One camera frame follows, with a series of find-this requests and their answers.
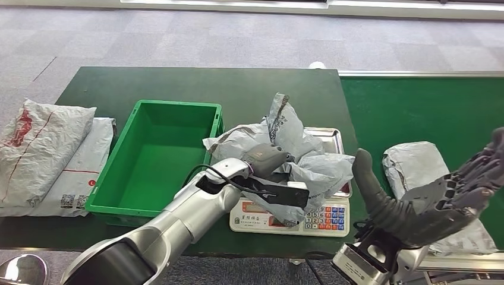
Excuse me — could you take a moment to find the pale grey parcel bag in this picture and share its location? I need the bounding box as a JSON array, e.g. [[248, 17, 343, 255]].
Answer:
[[202, 93, 356, 223]]

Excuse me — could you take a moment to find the shiny chrome dome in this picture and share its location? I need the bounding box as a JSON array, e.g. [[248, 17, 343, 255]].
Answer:
[[0, 254, 49, 285]]

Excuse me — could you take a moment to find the white parcel with red print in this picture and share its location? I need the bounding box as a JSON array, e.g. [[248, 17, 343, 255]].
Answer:
[[0, 99, 97, 209]]

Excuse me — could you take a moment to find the flat white parcel with QR code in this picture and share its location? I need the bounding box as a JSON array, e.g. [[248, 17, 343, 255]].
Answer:
[[0, 117, 116, 219]]

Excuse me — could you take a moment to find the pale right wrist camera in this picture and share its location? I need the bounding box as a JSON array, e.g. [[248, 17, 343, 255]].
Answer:
[[332, 242, 395, 285]]

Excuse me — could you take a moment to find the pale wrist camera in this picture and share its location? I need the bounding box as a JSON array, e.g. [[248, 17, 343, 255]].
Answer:
[[332, 242, 395, 285], [234, 175, 311, 210]]

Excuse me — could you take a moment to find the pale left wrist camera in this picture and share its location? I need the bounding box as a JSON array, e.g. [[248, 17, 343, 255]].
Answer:
[[234, 175, 311, 210]]

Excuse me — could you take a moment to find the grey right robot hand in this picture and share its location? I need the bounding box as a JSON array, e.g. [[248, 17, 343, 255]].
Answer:
[[351, 126, 504, 249]]

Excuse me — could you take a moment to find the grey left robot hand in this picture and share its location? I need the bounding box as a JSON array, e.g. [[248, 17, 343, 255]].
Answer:
[[242, 143, 295, 180]]

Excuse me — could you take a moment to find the green plastic crate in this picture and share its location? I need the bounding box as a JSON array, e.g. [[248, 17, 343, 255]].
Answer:
[[84, 99, 225, 228]]

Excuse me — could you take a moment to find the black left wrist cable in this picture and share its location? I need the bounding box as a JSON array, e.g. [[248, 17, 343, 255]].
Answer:
[[182, 164, 277, 198]]

